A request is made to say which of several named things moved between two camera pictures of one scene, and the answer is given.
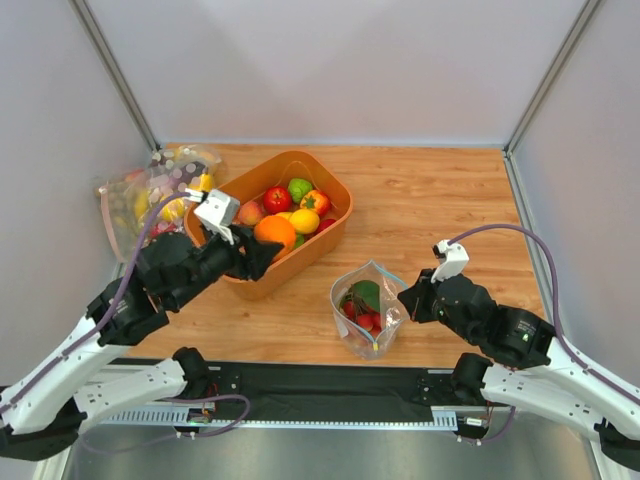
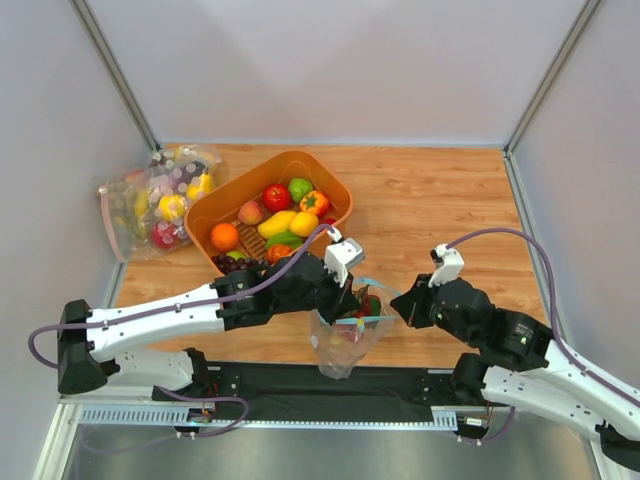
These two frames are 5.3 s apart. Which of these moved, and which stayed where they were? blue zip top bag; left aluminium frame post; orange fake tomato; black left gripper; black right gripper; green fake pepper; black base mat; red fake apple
Moved: blue zip top bag; black left gripper
Stayed: black base mat; black right gripper; left aluminium frame post; red fake apple; orange fake tomato; green fake pepper
